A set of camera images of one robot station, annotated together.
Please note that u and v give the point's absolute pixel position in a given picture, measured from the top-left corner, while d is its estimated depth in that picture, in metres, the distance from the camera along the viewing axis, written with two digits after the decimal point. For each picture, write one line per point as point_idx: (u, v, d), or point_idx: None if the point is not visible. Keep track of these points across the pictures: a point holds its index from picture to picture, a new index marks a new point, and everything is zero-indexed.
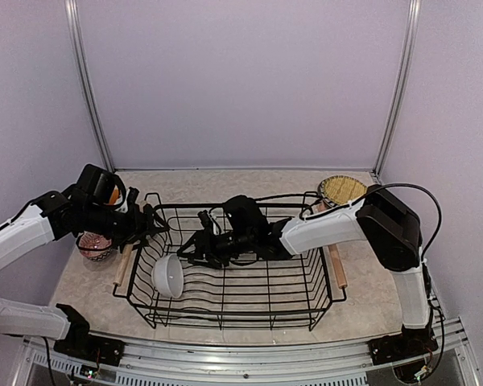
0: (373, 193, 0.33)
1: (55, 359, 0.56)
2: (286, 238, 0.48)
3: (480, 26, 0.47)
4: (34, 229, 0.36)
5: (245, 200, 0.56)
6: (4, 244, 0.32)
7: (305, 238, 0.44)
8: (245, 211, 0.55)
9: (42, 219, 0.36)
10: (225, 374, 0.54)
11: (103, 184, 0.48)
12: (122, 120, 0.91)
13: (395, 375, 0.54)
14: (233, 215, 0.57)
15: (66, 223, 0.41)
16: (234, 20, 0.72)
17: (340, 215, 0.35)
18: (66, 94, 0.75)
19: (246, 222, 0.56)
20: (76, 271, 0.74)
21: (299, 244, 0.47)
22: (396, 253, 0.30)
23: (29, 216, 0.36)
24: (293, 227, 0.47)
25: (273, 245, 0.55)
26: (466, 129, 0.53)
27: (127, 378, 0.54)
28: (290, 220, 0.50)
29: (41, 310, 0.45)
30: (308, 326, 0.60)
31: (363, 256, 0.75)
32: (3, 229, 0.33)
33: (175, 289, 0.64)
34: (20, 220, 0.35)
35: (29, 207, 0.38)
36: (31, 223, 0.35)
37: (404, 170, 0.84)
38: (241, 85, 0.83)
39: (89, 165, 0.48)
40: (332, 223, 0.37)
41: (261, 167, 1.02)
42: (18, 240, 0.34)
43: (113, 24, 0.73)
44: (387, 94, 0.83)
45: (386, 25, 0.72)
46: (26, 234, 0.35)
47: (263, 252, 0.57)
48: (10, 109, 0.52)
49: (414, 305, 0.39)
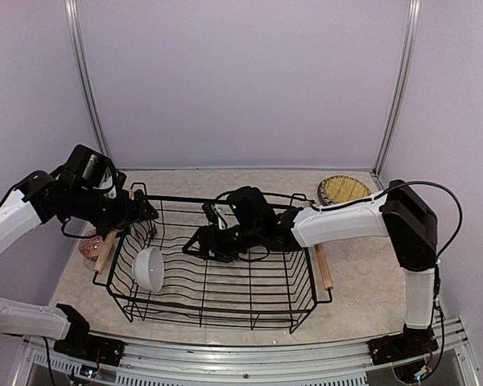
0: (396, 190, 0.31)
1: (55, 359, 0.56)
2: (299, 229, 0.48)
3: (480, 27, 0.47)
4: (16, 216, 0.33)
5: (249, 190, 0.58)
6: None
7: (320, 230, 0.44)
8: (249, 200, 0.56)
9: (23, 205, 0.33)
10: (225, 374, 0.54)
11: (92, 166, 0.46)
12: (123, 120, 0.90)
13: (395, 375, 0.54)
14: (237, 207, 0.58)
15: (52, 205, 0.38)
16: (235, 19, 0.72)
17: (362, 209, 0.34)
18: (65, 94, 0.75)
19: (252, 214, 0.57)
20: (76, 271, 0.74)
21: (311, 236, 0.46)
22: (416, 253, 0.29)
23: (10, 204, 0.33)
24: (307, 218, 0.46)
25: (281, 234, 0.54)
26: (466, 129, 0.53)
27: (127, 378, 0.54)
28: (303, 211, 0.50)
29: (41, 310, 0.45)
30: (288, 328, 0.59)
31: (363, 256, 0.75)
32: None
33: (154, 284, 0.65)
34: (2, 209, 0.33)
35: (12, 192, 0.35)
36: (12, 211, 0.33)
37: (404, 170, 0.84)
38: (241, 85, 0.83)
39: (80, 145, 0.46)
40: (352, 217, 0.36)
41: (261, 167, 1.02)
42: (2, 232, 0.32)
43: (113, 24, 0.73)
44: (387, 94, 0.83)
45: (386, 25, 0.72)
46: (9, 223, 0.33)
47: (271, 240, 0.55)
48: (10, 109, 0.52)
49: (421, 305, 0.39)
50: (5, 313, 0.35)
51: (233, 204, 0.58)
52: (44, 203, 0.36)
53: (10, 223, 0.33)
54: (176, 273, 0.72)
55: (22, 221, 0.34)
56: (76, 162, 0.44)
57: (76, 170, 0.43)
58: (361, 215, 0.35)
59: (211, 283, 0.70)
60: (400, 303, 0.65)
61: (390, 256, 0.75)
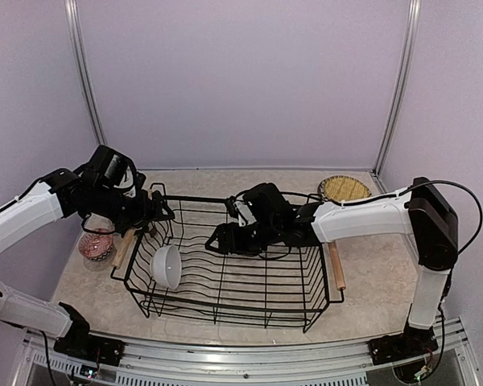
0: (421, 186, 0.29)
1: (55, 360, 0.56)
2: (319, 224, 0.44)
3: (480, 26, 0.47)
4: (42, 205, 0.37)
5: (266, 187, 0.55)
6: (15, 220, 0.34)
7: (340, 226, 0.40)
8: (266, 195, 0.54)
9: (50, 196, 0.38)
10: (225, 374, 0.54)
11: (113, 166, 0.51)
12: (123, 121, 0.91)
13: (395, 375, 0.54)
14: (253, 203, 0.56)
15: (73, 200, 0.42)
16: (235, 19, 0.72)
17: (385, 205, 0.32)
18: (65, 94, 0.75)
19: (266, 209, 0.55)
20: (76, 271, 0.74)
21: (332, 231, 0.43)
22: (439, 252, 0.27)
23: (37, 194, 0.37)
24: (327, 213, 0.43)
25: (299, 227, 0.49)
26: (466, 128, 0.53)
27: (127, 378, 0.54)
28: (324, 204, 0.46)
29: (45, 305, 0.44)
30: (303, 326, 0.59)
31: (363, 256, 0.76)
32: (13, 206, 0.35)
33: (171, 280, 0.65)
34: (28, 197, 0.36)
35: (37, 184, 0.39)
36: (39, 200, 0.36)
37: (404, 170, 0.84)
38: (241, 85, 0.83)
39: (104, 146, 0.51)
40: (373, 214, 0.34)
41: (261, 167, 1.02)
42: (27, 217, 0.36)
43: (113, 24, 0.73)
44: (387, 94, 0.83)
45: (386, 25, 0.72)
46: (35, 210, 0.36)
47: (290, 236, 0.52)
48: (10, 109, 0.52)
49: (428, 306, 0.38)
50: (11, 299, 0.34)
51: (248, 200, 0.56)
52: (66, 198, 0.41)
53: (36, 210, 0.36)
54: (191, 271, 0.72)
55: (45, 209, 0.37)
56: (101, 161, 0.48)
57: (99, 168, 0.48)
58: (385, 211, 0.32)
59: (226, 281, 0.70)
60: (400, 303, 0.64)
61: (390, 256, 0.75)
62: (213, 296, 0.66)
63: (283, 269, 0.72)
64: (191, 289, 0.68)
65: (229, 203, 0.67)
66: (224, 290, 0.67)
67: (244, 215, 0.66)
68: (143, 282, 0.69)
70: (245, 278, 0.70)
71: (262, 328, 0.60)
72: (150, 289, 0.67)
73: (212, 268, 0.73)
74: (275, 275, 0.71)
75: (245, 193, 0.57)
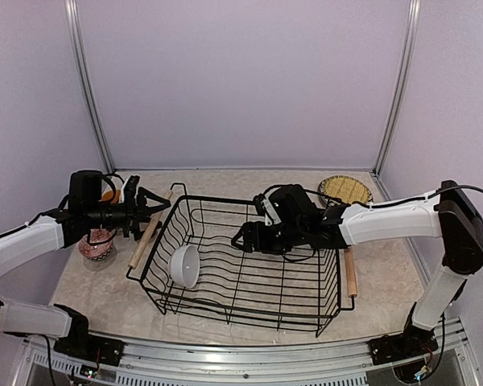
0: (451, 190, 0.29)
1: (55, 360, 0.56)
2: (348, 227, 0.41)
3: (480, 26, 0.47)
4: (50, 232, 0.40)
5: (292, 187, 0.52)
6: (25, 242, 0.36)
7: (370, 227, 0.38)
8: (293, 197, 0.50)
9: (56, 225, 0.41)
10: (225, 374, 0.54)
11: (92, 185, 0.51)
12: (123, 121, 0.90)
13: (395, 375, 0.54)
14: (278, 205, 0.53)
15: (76, 231, 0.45)
16: (234, 19, 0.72)
17: (415, 207, 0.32)
18: (65, 94, 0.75)
19: (293, 211, 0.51)
20: (76, 271, 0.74)
21: (361, 234, 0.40)
22: (465, 255, 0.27)
23: (43, 223, 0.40)
24: (354, 215, 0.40)
25: (328, 230, 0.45)
26: (467, 128, 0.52)
27: (127, 378, 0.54)
28: (351, 206, 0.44)
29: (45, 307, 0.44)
30: (315, 332, 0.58)
31: (362, 256, 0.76)
32: (22, 230, 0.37)
33: (188, 280, 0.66)
34: (36, 224, 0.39)
35: (39, 217, 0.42)
36: (47, 227, 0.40)
37: (404, 170, 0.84)
38: (241, 86, 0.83)
39: (76, 173, 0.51)
40: (402, 217, 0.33)
41: (261, 167, 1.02)
42: (35, 241, 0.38)
43: (114, 24, 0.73)
44: (387, 94, 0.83)
45: (386, 25, 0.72)
46: (43, 235, 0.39)
47: (317, 239, 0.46)
48: (10, 108, 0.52)
49: (436, 307, 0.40)
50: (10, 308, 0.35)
51: (274, 202, 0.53)
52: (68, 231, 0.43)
53: (45, 236, 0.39)
54: (208, 271, 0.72)
55: (52, 237, 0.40)
56: (78, 188, 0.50)
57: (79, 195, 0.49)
58: (413, 214, 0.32)
59: (243, 281, 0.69)
60: (400, 303, 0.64)
61: (390, 256, 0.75)
62: (229, 295, 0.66)
63: (302, 270, 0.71)
64: (204, 289, 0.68)
65: (258, 203, 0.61)
66: (240, 291, 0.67)
67: (270, 215, 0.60)
68: (160, 281, 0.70)
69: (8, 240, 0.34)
70: (263, 278, 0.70)
71: (275, 329, 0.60)
72: (167, 289, 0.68)
73: (228, 268, 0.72)
74: (291, 276, 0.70)
75: (271, 194, 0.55)
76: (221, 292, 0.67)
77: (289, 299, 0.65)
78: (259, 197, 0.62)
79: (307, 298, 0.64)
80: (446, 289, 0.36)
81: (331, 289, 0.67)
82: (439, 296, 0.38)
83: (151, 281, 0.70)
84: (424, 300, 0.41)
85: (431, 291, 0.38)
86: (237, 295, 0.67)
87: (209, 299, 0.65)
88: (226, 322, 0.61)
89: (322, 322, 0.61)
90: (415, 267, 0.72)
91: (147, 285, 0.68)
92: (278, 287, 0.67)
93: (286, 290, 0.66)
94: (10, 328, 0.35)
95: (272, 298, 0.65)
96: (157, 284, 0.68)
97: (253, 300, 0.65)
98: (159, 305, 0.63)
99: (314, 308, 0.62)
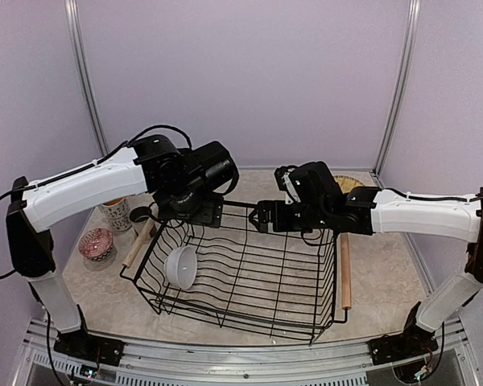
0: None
1: (55, 360, 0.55)
2: (380, 213, 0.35)
3: (480, 26, 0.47)
4: (123, 176, 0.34)
5: (315, 165, 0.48)
6: (85, 188, 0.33)
7: (405, 219, 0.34)
8: (316, 174, 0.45)
9: (131, 169, 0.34)
10: (225, 373, 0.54)
11: (219, 170, 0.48)
12: (123, 120, 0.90)
13: (394, 374, 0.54)
14: (301, 183, 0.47)
15: (167, 178, 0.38)
16: (234, 19, 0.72)
17: (455, 208, 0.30)
18: (66, 94, 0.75)
19: (316, 190, 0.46)
20: (76, 271, 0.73)
21: (390, 223, 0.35)
22: None
23: (117, 163, 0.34)
24: (389, 202, 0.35)
25: (355, 210, 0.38)
26: (466, 127, 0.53)
27: (127, 378, 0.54)
28: (381, 192, 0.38)
29: (71, 305, 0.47)
30: (308, 339, 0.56)
31: (363, 256, 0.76)
32: (88, 171, 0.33)
33: (183, 281, 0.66)
34: (108, 165, 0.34)
35: (128, 151, 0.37)
36: (115, 170, 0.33)
37: (405, 170, 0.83)
38: (241, 85, 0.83)
39: (216, 141, 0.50)
40: (439, 215, 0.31)
41: (261, 167, 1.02)
42: (101, 185, 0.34)
43: (114, 25, 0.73)
44: (387, 94, 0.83)
45: (386, 25, 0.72)
46: (109, 180, 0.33)
47: (341, 220, 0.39)
48: (12, 108, 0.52)
49: (445, 312, 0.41)
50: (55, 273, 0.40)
51: (295, 179, 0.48)
52: (154, 171, 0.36)
53: (115, 181, 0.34)
54: (205, 273, 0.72)
55: (125, 182, 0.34)
56: (208, 156, 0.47)
57: (204, 162, 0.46)
58: (452, 214, 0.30)
59: (240, 285, 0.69)
60: (400, 303, 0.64)
61: (390, 256, 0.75)
62: (224, 297, 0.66)
63: (300, 276, 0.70)
64: (201, 289, 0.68)
65: (279, 177, 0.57)
66: (236, 294, 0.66)
67: (291, 195, 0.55)
68: (156, 283, 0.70)
69: (63, 186, 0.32)
70: (260, 282, 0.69)
71: (266, 336, 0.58)
72: (163, 290, 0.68)
73: (225, 272, 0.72)
74: (287, 278, 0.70)
75: (293, 170, 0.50)
76: (219, 294, 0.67)
77: (283, 301, 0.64)
78: (282, 171, 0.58)
79: (302, 305, 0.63)
80: (460, 295, 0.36)
81: (327, 293, 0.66)
82: (451, 299, 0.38)
83: (146, 281, 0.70)
84: (431, 304, 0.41)
85: (442, 297, 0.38)
86: (231, 299, 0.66)
87: (204, 301, 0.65)
88: (217, 324, 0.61)
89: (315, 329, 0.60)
90: (416, 267, 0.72)
91: (142, 285, 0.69)
92: (276, 289, 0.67)
93: (282, 297, 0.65)
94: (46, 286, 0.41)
95: (267, 301, 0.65)
96: (153, 284, 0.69)
97: (249, 304, 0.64)
98: (154, 306, 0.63)
99: (309, 314, 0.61)
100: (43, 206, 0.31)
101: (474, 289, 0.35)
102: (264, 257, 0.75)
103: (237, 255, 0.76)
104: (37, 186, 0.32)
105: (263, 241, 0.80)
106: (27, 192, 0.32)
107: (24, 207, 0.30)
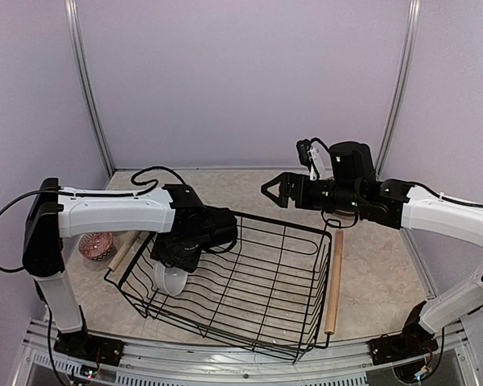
0: None
1: (57, 360, 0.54)
2: (410, 208, 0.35)
3: (479, 26, 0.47)
4: (158, 213, 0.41)
5: (359, 147, 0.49)
6: (125, 214, 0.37)
7: (433, 219, 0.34)
8: (360, 155, 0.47)
9: (167, 210, 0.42)
10: (225, 373, 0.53)
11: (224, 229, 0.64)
12: (123, 120, 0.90)
13: (395, 375, 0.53)
14: (342, 160, 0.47)
15: (189, 226, 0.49)
16: (233, 19, 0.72)
17: None
18: (65, 92, 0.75)
19: (358, 170, 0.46)
20: (76, 271, 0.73)
21: (419, 220, 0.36)
22: None
23: (156, 201, 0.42)
24: (422, 199, 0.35)
25: (386, 201, 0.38)
26: (467, 125, 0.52)
27: (127, 378, 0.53)
28: (415, 188, 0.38)
29: (76, 310, 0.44)
30: (291, 358, 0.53)
31: (362, 257, 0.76)
32: (130, 200, 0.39)
33: (172, 288, 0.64)
34: (146, 199, 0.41)
35: (158, 189, 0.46)
36: (154, 207, 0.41)
37: (405, 170, 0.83)
38: (241, 84, 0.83)
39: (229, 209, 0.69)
40: (466, 221, 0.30)
41: (262, 167, 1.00)
42: (137, 215, 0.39)
43: (115, 25, 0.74)
44: (387, 94, 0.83)
45: (385, 25, 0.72)
46: (147, 211, 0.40)
47: (372, 208, 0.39)
48: (14, 108, 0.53)
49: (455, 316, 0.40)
50: (59, 279, 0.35)
51: (336, 155, 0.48)
52: (181, 217, 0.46)
53: (149, 215, 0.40)
54: (197, 279, 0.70)
55: (156, 219, 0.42)
56: (220, 218, 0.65)
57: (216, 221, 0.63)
58: (477, 220, 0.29)
59: (228, 295, 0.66)
60: (400, 303, 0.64)
61: (390, 256, 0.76)
62: (214, 308, 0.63)
63: (291, 290, 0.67)
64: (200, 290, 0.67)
65: (303, 150, 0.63)
66: (224, 306, 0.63)
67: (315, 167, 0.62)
68: (144, 287, 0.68)
69: (105, 205, 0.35)
70: (249, 294, 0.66)
71: (249, 351, 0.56)
72: (151, 294, 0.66)
73: (214, 280, 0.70)
74: (277, 288, 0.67)
75: (334, 148, 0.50)
76: (210, 298, 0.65)
77: (270, 312, 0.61)
78: (305, 145, 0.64)
79: (292, 317, 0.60)
80: (468, 301, 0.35)
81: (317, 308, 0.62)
82: (460, 301, 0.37)
83: (134, 285, 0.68)
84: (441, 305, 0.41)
85: (453, 300, 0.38)
86: (217, 310, 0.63)
87: (191, 313, 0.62)
88: (200, 334, 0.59)
89: (304, 342, 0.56)
90: (417, 267, 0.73)
91: (127, 289, 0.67)
92: (266, 299, 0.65)
93: (273, 310, 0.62)
94: (47, 287, 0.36)
95: (255, 313, 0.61)
96: (141, 289, 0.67)
97: (237, 317, 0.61)
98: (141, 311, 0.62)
99: (295, 329, 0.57)
100: (81, 215, 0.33)
101: None
102: (255, 267, 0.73)
103: (229, 261, 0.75)
104: (74, 194, 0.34)
105: (257, 252, 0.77)
106: (63, 197, 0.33)
107: (64, 210, 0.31)
